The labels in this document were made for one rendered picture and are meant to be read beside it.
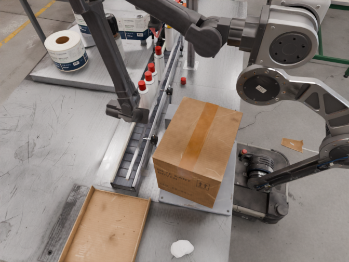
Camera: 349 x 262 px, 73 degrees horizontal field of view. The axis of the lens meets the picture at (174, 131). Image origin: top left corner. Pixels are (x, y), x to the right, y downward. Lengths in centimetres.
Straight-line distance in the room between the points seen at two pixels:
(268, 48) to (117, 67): 47
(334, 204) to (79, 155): 185
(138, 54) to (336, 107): 110
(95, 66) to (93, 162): 64
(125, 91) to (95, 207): 50
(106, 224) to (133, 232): 11
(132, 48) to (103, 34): 85
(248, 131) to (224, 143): 148
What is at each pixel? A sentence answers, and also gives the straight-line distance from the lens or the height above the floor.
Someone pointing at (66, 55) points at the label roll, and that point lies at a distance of 152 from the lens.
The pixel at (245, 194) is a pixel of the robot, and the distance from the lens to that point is 173.
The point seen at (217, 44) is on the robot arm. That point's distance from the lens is 65.
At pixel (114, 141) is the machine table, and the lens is 121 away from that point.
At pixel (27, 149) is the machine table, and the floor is 83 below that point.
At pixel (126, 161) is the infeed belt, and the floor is 88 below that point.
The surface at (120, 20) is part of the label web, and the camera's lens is 160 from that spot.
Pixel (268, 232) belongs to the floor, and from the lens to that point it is 195.
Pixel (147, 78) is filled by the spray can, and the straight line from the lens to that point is 111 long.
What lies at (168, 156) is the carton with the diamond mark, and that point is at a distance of 79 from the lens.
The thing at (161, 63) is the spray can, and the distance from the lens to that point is 129.
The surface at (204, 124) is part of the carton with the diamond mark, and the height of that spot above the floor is 112.
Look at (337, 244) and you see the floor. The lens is 213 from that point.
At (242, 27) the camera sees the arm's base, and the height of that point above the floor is 148.
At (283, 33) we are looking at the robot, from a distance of 64.
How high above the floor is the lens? 180
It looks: 55 degrees down
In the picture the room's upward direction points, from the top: 2 degrees counter-clockwise
